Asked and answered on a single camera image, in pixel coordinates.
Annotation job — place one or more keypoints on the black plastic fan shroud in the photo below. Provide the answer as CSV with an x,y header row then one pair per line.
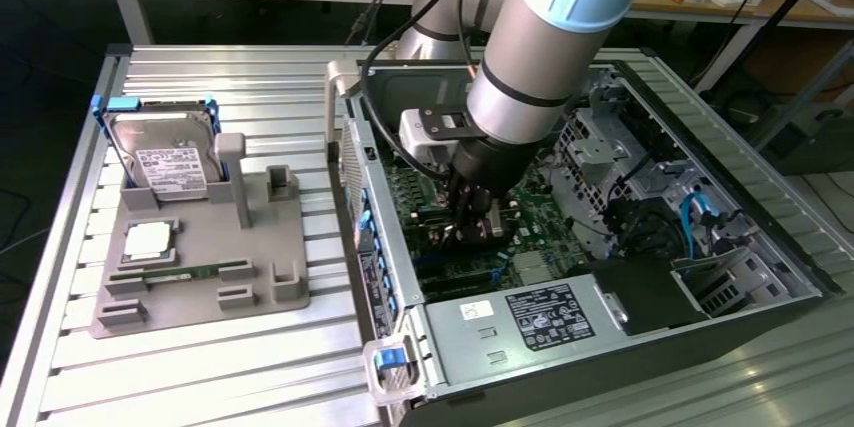
x,y
648,297

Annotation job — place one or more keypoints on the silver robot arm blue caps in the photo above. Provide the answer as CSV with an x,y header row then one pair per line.
x,y
528,62

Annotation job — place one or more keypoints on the small silver chipset heatsink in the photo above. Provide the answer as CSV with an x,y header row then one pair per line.
x,y
532,267

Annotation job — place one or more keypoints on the dark grey floor cabinet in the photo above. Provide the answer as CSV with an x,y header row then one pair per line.
x,y
815,147

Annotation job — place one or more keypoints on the low profile graphics card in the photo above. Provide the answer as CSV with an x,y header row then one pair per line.
x,y
444,237

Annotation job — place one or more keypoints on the silver disk bay cage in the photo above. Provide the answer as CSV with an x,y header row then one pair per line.
x,y
594,147

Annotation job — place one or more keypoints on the green RAM stick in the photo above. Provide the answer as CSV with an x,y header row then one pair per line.
x,y
194,270

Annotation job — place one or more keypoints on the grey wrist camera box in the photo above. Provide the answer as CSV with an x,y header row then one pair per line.
x,y
417,142

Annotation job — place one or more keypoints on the silver hard disk drive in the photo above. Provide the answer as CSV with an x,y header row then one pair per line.
x,y
167,157

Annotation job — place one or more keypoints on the open black PC case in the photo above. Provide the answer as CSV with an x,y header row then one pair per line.
x,y
601,377

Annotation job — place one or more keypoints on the grey power supply unit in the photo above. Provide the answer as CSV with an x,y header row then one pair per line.
x,y
468,352

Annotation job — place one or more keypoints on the blue disk caddy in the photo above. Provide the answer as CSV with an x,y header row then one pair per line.
x,y
125,107

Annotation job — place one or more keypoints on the silver CPU chip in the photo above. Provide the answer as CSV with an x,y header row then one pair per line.
x,y
150,242

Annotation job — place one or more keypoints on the black intrusion switch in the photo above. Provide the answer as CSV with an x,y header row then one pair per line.
x,y
369,153

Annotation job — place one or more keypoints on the grey plastic parts rack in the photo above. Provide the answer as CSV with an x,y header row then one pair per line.
x,y
207,227

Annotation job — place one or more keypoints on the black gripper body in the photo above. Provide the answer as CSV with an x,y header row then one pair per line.
x,y
494,167

